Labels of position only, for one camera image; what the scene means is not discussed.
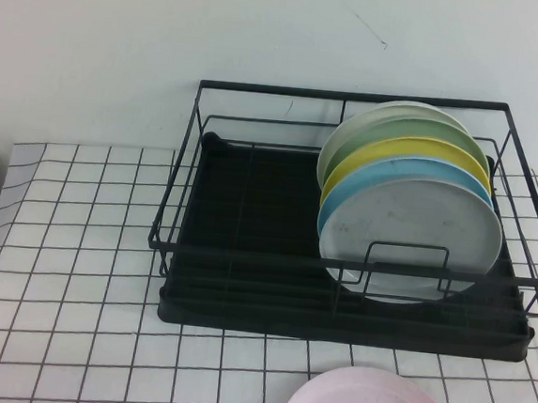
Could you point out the black plastic drip tray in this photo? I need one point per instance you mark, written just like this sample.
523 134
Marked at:
260 196

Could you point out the white grid tablecloth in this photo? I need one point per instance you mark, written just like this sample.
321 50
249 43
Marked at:
77 288

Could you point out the green plate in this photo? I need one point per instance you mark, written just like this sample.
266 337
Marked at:
398 128

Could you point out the pale white-green plate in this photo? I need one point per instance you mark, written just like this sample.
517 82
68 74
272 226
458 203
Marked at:
351 124

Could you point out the yellow plate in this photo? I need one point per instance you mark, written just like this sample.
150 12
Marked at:
396 149

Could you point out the blue plate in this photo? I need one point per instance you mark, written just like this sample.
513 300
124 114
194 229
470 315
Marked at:
370 172

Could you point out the grey plate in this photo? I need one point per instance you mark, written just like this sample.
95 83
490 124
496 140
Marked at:
414 214

